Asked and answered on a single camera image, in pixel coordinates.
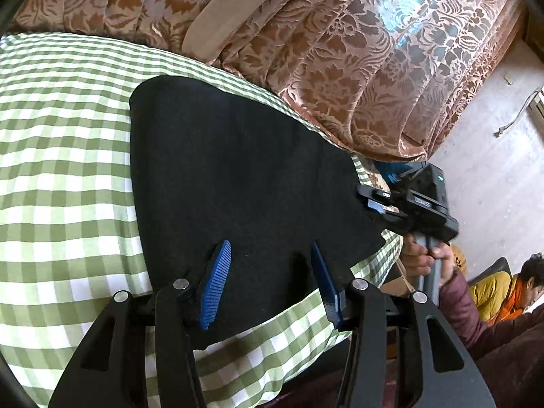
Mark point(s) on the brown floral curtain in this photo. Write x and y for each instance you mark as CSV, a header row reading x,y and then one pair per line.
x,y
386,78

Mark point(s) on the person in yellow jacket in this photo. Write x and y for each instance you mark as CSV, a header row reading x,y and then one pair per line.
x,y
502,296

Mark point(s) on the person's right hand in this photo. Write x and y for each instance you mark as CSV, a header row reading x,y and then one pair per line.
x,y
418,260

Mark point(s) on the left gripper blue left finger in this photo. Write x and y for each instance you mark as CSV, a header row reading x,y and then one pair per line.
x,y
108,367

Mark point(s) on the blue plastic object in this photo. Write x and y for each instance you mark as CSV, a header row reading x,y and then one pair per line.
x,y
392,172

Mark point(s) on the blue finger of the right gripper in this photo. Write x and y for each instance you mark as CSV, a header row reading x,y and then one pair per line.
x,y
380,208

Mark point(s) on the maroon jacket right forearm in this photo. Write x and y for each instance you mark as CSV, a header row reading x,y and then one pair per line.
x,y
509,354

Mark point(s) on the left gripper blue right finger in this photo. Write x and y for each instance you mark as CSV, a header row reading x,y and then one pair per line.
x,y
403,340

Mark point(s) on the black pants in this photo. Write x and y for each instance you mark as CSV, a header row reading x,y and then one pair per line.
x,y
208,167

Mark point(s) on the floral cream mattress cover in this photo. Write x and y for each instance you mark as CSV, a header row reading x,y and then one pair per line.
x,y
367,172

